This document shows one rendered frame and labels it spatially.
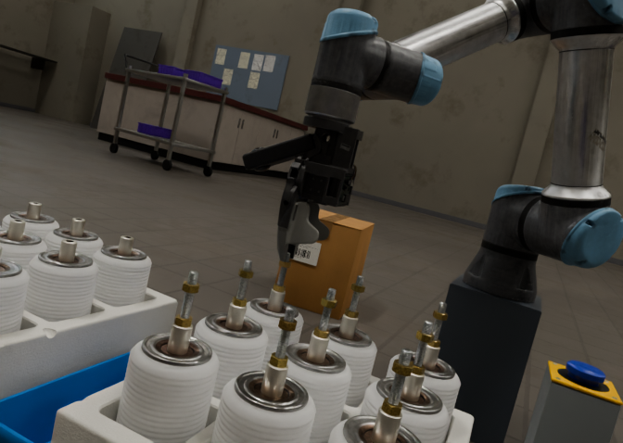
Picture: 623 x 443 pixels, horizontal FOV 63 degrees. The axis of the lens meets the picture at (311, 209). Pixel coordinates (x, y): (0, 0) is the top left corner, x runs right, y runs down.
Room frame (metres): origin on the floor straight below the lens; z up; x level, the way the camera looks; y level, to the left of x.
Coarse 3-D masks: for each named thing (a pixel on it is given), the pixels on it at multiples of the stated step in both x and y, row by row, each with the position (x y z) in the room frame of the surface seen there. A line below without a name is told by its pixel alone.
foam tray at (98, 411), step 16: (368, 384) 0.74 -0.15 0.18; (96, 400) 0.52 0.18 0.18; (112, 400) 0.53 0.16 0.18; (64, 416) 0.48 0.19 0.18; (80, 416) 0.48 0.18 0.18; (96, 416) 0.49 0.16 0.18; (112, 416) 0.53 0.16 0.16; (208, 416) 0.57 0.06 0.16; (352, 416) 0.62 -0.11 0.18; (464, 416) 0.70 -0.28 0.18; (64, 432) 0.48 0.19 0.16; (80, 432) 0.47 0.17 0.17; (96, 432) 0.47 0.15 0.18; (112, 432) 0.47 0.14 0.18; (128, 432) 0.48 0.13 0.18; (208, 432) 0.51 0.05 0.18; (448, 432) 0.69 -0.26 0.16; (464, 432) 0.65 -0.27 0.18
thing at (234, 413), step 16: (224, 400) 0.46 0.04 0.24; (240, 400) 0.46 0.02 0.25; (224, 416) 0.46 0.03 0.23; (240, 416) 0.45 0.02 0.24; (256, 416) 0.44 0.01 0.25; (272, 416) 0.44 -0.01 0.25; (288, 416) 0.45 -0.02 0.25; (304, 416) 0.46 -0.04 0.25; (224, 432) 0.45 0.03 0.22; (240, 432) 0.44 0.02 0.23; (256, 432) 0.44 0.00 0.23; (272, 432) 0.44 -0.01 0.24; (288, 432) 0.45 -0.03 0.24; (304, 432) 0.46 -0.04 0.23
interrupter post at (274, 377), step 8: (272, 368) 0.48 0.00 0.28; (280, 368) 0.48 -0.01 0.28; (264, 376) 0.48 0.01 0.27; (272, 376) 0.48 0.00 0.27; (280, 376) 0.48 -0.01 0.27; (264, 384) 0.48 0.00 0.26; (272, 384) 0.48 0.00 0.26; (280, 384) 0.48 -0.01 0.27; (264, 392) 0.48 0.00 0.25; (272, 392) 0.48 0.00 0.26; (280, 392) 0.48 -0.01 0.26
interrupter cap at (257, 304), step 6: (252, 300) 0.75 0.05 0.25; (258, 300) 0.76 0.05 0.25; (264, 300) 0.77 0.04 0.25; (252, 306) 0.73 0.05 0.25; (258, 306) 0.74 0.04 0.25; (264, 306) 0.75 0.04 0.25; (264, 312) 0.71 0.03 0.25; (270, 312) 0.72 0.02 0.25; (276, 312) 0.73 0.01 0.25; (282, 312) 0.74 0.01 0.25
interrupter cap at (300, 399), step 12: (252, 372) 0.51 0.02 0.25; (264, 372) 0.52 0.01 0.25; (240, 384) 0.48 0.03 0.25; (252, 384) 0.49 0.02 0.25; (288, 384) 0.51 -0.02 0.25; (240, 396) 0.46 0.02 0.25; (252, 396) 0.46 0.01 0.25; (264, 396) 0.48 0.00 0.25; (288, 396) 0.49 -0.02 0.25; (300, 396) 0.49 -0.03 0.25; (264, 408) 0.45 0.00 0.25; (276, 408) 0.45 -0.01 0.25; (288, 408) 0.46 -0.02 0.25; (300, 408) 0.47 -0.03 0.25
